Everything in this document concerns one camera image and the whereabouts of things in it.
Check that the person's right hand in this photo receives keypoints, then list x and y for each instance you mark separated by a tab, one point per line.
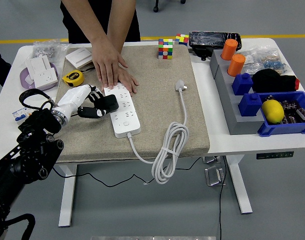
107	62

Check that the person's left hand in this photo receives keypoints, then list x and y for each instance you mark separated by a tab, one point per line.
128	81

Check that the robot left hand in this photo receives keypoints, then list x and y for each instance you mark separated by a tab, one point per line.
73	98

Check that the black plug adapter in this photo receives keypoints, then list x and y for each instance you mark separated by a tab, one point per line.
113	103

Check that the white power strip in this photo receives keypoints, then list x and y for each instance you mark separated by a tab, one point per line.
125	125

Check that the person's left forearm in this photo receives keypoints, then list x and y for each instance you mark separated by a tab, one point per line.
122	20

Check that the person's right forearm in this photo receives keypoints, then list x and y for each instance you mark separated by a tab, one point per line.
85	20

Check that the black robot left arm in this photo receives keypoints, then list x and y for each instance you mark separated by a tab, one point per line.
25	162

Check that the yellow tape measure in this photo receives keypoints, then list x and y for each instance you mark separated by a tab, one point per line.
73	78

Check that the grey-brown mat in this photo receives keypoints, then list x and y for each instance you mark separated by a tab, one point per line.
155	75

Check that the white socket panel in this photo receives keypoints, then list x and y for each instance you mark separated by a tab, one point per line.
45	77

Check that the large colourful puzzle cube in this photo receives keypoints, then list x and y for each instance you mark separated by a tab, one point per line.
165	49

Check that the purple tray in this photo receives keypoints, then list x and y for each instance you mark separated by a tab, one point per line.
25	82

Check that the clear bag of metal parts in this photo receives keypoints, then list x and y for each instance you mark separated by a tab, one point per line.
46	50

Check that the white blue circuit breaker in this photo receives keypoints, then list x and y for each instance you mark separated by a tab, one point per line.
17	116

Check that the small colourful puzzle cube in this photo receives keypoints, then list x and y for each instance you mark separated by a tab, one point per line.
182	39

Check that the black office chair base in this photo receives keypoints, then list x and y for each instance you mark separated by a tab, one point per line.
156	9

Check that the black table control panel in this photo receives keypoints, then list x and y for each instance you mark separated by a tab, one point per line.
275	155

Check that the white table leg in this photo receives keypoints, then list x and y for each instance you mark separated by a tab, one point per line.
238	185
67	200

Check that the black wrapped box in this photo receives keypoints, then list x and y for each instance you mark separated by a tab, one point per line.
207	38

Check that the grey stepped block holder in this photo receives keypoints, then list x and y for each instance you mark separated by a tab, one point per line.
227	105

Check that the orange cylinder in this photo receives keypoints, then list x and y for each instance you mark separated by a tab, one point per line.
229	50
236	65

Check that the blue plastic bin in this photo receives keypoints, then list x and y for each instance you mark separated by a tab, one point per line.
282	130

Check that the blue block with knob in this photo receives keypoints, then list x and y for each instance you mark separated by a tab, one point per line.
250	105
242	85

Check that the clear bag of beige parts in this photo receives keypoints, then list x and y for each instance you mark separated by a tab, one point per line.
252	61

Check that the yellow lemon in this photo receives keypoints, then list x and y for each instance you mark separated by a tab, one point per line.
272	112

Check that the black fabric bundle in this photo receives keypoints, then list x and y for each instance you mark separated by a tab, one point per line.
270	81

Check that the clear bag of blue parts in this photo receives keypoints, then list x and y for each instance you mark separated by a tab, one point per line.
275	65

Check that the white double wall switch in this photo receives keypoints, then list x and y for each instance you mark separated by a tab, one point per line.
78	57

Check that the white switch panel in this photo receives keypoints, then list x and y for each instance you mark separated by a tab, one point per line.
37	63

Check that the metal bracket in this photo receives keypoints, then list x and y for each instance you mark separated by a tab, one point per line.
213	176

